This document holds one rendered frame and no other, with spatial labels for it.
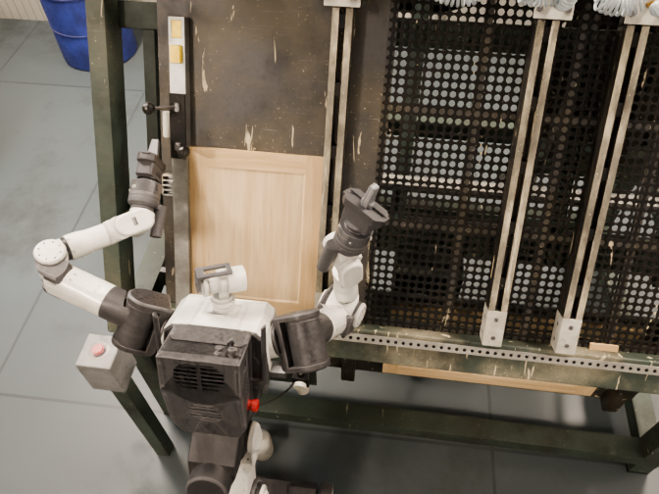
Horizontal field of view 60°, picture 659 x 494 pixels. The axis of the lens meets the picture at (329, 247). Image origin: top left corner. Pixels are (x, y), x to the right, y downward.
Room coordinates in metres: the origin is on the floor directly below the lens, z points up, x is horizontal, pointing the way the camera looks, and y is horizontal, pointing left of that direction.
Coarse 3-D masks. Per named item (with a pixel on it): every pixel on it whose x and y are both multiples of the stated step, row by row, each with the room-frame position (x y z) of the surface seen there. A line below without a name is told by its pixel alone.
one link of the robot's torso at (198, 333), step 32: (192, 320) 0.75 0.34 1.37; (224, 320) 0.75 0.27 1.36; (256, 320) 0.75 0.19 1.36; (160, 352) 0.63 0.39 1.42; (192, 352) 0.63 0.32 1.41; (224, 352) 0.64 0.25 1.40; (256, 352) 0.68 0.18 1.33; (160, 384) 0.59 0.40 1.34; (192, 384) 0.65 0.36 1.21; (224, 384) 0.58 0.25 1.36; (256, 384) 0.64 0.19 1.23; (192, 416) 0.56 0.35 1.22; (224, 416) 0.55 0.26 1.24
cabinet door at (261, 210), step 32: (192, 160) 1.37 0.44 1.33; (224, 160) 1.36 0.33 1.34; (256, 160) 1.35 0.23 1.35; (288, 160) 1.34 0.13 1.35; (320, 160) 1.33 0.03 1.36; (192, 192) 1.31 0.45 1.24; (224, 192) 1.30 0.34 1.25; (256, 192) 1.29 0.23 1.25; (288, 192) 1.28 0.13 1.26; (320, 192) 1.27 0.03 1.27; (192, 224) 1.25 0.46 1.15; (224, 224) 1.24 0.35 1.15; (256, 224) 1.23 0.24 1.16; (288, 224) 1.22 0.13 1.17; (192, 256) 1.19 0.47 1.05; (224, 256) 1.18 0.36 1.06; (256, 256) 1.18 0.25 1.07; (288, 256) 1.17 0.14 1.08; (192, 288) 1.13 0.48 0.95; (256, 288) 1.11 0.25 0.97; (288, 288) 1.10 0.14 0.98
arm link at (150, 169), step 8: (144, 152) 1.24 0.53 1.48; (144, 160) 1.23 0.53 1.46; (152, 160) 1.23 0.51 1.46; (160, 160) 1.27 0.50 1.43; (136, 168) 1.22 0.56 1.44; (144, 168) 1.22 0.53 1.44; (152, 168) 1.22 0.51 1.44; (160, 168) 1.25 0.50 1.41; (144, 176) 1.20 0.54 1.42; (152, 176) 1.20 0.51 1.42; (160, 176) 1.24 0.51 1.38; (136, 184) 1.17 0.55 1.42; (144, 184) 1.17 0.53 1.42; (152, 184) 1.18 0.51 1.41; (160, 184) 1.19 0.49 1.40; (144, 192) 1.15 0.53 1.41; (152, 192) 1.16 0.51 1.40; (160, 192) 1.18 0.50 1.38
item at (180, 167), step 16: (176, 64) 1.51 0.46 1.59; (176, 80) 1.49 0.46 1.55; (176, 160) 1.36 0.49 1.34; (176, 176) 1.33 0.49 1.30; (176, 192) 1.30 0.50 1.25; (176, 208) 1.27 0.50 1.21; (176, 224) 1.24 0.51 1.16; (176, 240) 1.21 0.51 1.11; (176, 256) 1.18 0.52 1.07; (176, 272) 1.15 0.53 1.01; (176, 288) 1.12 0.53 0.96; (176, 304) 1.09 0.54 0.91
